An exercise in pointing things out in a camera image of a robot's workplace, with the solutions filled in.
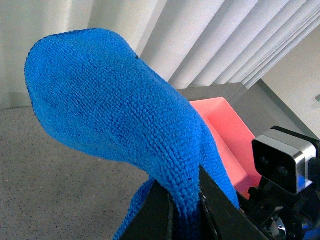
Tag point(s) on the blue microfiber cloth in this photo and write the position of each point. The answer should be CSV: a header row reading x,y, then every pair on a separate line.
x,y
91,92

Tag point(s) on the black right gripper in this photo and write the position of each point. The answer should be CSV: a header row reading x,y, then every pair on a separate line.
x,y
270,212

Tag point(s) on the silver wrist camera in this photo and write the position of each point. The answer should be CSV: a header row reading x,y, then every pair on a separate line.
x,y
284,161

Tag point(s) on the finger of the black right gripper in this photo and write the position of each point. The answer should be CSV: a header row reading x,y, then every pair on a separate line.
x,y
155,220

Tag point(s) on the pink plastic tray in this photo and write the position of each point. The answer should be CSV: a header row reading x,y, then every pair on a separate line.
x,y
234,142

